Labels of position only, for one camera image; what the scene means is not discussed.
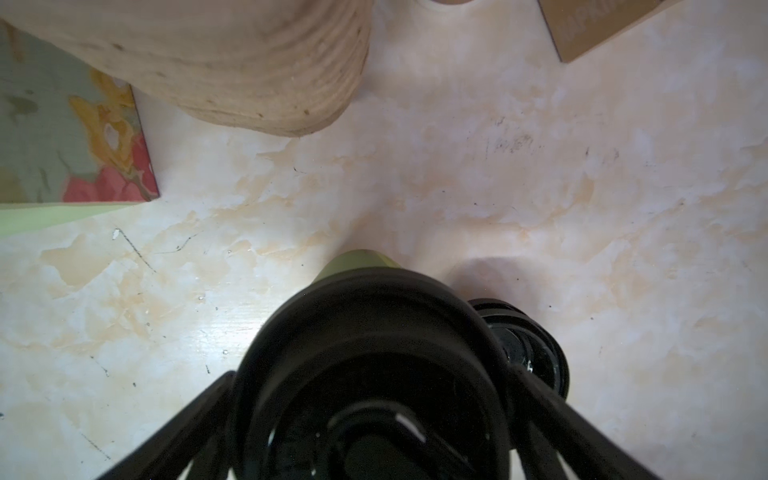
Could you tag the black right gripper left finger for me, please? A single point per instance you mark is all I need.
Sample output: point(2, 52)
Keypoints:
point(189, 446)

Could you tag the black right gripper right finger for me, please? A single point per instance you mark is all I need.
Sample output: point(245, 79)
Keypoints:
point(550, 431)

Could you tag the green white paper bag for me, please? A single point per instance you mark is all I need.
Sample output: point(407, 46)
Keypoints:
point(72, 144)

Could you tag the green paper coffee cup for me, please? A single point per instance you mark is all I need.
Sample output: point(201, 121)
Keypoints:
point(353, 260)

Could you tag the stack of black lids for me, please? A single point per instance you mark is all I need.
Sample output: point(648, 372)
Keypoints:
point(526, 343)

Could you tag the stack of pulp cup carriers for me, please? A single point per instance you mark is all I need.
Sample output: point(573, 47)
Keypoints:
point(284, 68)

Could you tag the brown cardboard napkin box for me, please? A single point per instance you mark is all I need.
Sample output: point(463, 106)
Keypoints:
point(578, 26)

